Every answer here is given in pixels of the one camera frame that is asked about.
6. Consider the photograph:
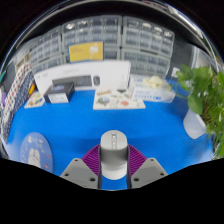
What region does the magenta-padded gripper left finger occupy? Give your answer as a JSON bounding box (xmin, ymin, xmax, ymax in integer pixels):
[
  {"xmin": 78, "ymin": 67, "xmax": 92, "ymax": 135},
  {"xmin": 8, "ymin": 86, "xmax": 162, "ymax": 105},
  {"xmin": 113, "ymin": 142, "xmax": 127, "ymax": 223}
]
[{"xmin": 59, "ymin": 143, "xmax": 103, "ymax": 190}]

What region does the white and blue tissue box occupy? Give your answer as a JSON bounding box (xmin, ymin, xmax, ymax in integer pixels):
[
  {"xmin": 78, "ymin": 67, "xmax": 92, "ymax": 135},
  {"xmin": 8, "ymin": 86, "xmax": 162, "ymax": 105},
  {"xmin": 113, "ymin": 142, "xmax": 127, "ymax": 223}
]
[{"xmin": 131, "ymin": 74, "xmax": 177, "ymax": 104}]

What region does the small black box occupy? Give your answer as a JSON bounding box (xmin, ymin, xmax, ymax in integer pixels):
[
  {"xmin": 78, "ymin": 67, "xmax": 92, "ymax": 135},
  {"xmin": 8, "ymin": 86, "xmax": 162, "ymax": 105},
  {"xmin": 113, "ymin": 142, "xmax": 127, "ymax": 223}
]
[{"xmin": 43, "ymin": 82, "xmax": 76, "ymax": 104}]

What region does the round cartoon-print mouse pad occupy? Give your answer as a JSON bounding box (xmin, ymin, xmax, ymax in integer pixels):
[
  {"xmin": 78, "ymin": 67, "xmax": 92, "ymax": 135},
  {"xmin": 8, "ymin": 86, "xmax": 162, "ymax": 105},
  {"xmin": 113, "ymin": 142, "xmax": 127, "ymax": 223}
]
[{"xmin": 20, "ymin": 131, "xmax": 54, "ymax": 174}]

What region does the black shelf unit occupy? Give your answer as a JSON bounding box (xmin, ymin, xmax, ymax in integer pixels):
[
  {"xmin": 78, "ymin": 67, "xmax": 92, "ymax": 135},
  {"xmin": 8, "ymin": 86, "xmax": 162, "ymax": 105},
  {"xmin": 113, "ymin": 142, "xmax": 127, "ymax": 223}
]
[{"xmin": 19, "ymin": 0, "xmax": 204, "ymax": 38}]

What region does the long white keyboard box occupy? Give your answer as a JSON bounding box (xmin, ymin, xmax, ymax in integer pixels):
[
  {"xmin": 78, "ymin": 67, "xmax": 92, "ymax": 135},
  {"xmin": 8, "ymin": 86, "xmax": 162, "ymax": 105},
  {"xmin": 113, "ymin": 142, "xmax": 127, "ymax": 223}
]
[{"xmin": 33, "ymin": 59, "xmax": 132, "ymax": 96}]

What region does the navy dotted cloth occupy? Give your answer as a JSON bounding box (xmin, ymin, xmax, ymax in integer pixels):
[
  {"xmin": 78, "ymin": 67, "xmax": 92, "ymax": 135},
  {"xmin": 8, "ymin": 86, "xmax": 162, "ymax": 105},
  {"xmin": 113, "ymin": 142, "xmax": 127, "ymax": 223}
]
[{"xmin": 0, "ymin": 71, "xmax": 36, "ymax": 143}]

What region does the white wall socket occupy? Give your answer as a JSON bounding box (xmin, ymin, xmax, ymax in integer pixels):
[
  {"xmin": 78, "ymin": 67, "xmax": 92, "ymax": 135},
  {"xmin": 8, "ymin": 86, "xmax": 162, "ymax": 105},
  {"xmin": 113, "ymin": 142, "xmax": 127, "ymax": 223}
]
[{"xmin": 171, "ymin": 66, "xmax": 181, "ymax": 79}]

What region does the large sticker sheet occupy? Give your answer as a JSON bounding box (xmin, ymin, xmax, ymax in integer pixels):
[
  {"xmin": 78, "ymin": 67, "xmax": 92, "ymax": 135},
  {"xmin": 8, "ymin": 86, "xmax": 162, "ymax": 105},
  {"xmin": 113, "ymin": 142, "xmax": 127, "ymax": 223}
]
[{"xmin": 92, "ymin": 88, "xmax": 147, "ymax": 111}]

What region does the red and white checkered cloth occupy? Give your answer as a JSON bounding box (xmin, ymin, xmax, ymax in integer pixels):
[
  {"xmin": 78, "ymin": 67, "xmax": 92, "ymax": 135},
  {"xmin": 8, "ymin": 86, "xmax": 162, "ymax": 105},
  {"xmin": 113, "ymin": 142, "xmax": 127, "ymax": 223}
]
[{"xmin": 2, "ymin": 63, "xmax": 34, "ymax": 128}]

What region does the green plant in white pot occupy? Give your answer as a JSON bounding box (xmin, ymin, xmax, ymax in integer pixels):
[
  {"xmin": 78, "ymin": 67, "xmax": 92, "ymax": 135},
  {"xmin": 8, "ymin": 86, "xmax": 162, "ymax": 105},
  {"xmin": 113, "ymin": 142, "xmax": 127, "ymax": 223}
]
[{"xmin": 175, "ymin": 64, "xmax": 224, "ymax": 159}]

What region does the grey computer mouse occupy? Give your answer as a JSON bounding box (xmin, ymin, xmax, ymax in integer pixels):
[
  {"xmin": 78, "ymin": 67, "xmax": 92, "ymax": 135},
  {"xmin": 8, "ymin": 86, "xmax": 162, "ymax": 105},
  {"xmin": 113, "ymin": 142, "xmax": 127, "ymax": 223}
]
[{"xmin": 99, "ymin": 129, "xmax": 130, "ymax": 181}]

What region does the grey small-parts drawer cabinet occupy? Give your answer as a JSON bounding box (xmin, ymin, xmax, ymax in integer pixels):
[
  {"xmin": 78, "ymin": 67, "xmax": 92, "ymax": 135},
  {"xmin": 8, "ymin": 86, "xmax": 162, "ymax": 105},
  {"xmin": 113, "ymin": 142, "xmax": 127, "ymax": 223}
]
[
  {"xmin": 121, "ymin": 16, "xmax": 176, "ymax": 77},
  {"xmin": 61, "ymin": 14, "xmax": 123, "ymax": 63},
  {"xmin": 28, "ymin": 28, "xmax": 64, "ymax": 74}
]

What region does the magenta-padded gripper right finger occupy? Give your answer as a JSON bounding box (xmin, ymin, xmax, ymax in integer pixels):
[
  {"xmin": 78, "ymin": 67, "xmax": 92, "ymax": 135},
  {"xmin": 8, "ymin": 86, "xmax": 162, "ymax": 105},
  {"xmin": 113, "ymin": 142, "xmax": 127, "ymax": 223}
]
[{"xmin": 126, "ymin": 143, "xmax": 169, "ymax": 190}]

